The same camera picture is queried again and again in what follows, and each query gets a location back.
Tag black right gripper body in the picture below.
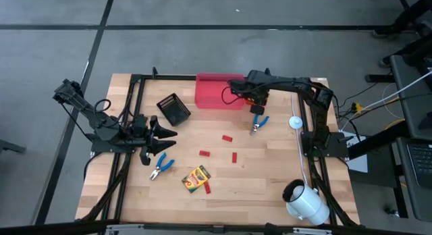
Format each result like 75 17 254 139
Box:
229 79 269 116

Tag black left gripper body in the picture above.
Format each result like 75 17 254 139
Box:
133 113 151 166

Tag blue handled pliers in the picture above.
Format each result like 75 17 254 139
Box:
149 153 176 181
248 113 270 136

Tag black mesh tray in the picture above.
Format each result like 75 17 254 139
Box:
156 93 192 127

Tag yellow crayon box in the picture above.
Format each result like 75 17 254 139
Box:
181 165 211 194

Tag pink translucent plastic bin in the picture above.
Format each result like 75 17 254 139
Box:
194 72 246 111

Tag white round puck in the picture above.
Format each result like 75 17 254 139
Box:
288 115 304 130

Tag white paper sheet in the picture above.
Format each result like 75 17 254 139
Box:
339 130 369 174

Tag black desk foot bar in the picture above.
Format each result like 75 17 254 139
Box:
365 74 396 84

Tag black desk beam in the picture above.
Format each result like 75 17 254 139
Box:
347 122 411 161

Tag dark stand foot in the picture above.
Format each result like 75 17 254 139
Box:
0 139 27 154

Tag person's shoe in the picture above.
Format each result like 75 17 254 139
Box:
377 55 394 69
372 28 396 40

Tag dark grey desk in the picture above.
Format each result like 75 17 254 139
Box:
391 54 432 141

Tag person's leg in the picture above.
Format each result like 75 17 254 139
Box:
391 0 432 32
391 32 432 66

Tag dark laptop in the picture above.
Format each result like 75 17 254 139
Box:
396 137 432 222

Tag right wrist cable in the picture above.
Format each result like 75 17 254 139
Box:
221 86 237 106

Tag wrist cable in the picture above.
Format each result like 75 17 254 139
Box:
221 86 237 106
93 99 112 114

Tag thin white cable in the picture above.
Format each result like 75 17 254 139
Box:
290 93 308 186

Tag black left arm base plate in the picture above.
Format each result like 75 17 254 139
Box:
90 140 142 154

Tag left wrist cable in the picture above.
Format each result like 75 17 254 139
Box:
93 99 112 114

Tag black aluminium table frame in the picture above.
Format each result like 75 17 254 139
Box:
79 66 360 229

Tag silver bracket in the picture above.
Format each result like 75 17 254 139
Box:
292 227 333 235
105 224 145 235

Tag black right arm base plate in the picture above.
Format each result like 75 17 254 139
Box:
301 131 348 158

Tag black floor cable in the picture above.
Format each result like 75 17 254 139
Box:
333 82 379 109

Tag yellow cable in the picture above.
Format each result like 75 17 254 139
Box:
362 96 406 130

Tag grey white cable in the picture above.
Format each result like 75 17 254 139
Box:
340 70 432 131

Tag black rail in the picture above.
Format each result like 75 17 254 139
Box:
0 219 432 235

